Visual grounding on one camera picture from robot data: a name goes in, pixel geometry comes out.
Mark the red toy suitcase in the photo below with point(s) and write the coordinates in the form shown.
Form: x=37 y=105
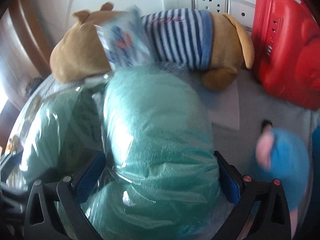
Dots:
x=282 y=55

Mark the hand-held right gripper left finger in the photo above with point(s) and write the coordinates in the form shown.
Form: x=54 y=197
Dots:
x=90 y=177

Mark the brown plush in striped shirt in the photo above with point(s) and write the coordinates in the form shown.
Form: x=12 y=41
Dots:
x=175 y=35

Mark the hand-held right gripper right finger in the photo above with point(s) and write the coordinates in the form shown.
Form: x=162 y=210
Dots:
x=230 y=181

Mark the blue and pink plush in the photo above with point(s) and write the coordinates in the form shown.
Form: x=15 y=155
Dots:
x=287 y=150

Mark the teal plush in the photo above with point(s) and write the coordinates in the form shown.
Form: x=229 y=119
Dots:
x=155 y=130

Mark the wooden wall frame pillar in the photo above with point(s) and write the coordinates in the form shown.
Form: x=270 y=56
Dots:
x=27 y=50

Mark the small black cap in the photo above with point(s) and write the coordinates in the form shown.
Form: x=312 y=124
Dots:
x=266 y=123

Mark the white and blue tissue packet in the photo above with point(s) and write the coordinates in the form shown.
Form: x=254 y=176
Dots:
x=122 y=40

